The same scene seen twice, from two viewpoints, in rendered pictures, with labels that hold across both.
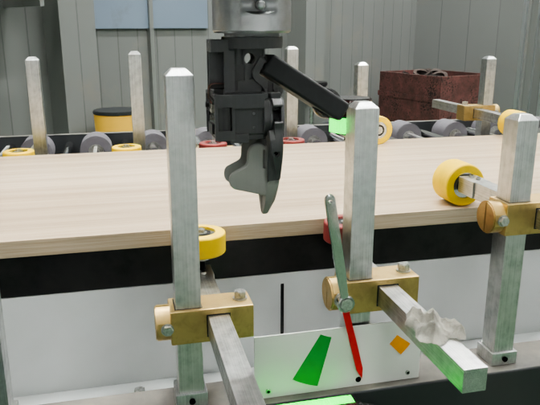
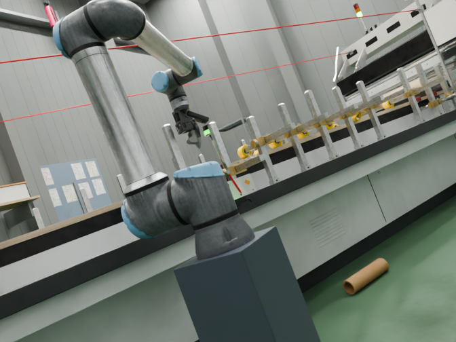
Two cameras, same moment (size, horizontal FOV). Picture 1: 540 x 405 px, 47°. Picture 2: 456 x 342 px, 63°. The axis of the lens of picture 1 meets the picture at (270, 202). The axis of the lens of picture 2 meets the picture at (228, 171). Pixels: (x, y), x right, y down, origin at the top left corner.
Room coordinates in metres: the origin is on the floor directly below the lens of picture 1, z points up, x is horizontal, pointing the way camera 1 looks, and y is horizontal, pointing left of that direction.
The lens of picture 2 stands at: (-1.01, 0.44, 0.77)
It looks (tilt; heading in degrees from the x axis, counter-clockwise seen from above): 2 degrees up; 343
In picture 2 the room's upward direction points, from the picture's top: 21 degrees counter-clockwise
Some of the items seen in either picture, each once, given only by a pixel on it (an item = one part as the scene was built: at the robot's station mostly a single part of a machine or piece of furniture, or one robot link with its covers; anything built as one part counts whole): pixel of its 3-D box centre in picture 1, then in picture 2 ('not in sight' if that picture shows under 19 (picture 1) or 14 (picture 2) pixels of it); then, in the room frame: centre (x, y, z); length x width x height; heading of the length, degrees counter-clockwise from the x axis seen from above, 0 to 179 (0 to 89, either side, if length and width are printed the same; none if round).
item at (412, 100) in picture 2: not in sight; (410, 96); (1.27, -1.83, 0.92); 0.03 x 0.03 x 0.48; 14
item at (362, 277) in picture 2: not in sight; (366, 275); (0.84, -0.64, 0.04); 0.30 x 0.08 x 0.08; 104
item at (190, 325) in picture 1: (203, 317); not in sight; (0.81, 0.09, 0.83); 0.13 x 0.06 x 0.05; 104
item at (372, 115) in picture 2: not in sight; (371, 112); (1.16, -1.34, 0.90); 0.03 x 0.03 x 0.48; 14
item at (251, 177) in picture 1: (252, 180); (194, 139); (0.73, 0.02, 1.05); 0.06 x 0.03 x 0.09; 104
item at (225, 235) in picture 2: not in sight; (220, 231); (0.13, 0.19, 0.65); 0.19 x 0.19 x 0.10
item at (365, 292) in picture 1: (369, 288); (233, 170); (0.87, -0.15, 0.85); 0.13 x 0.06 x 0.05; 104
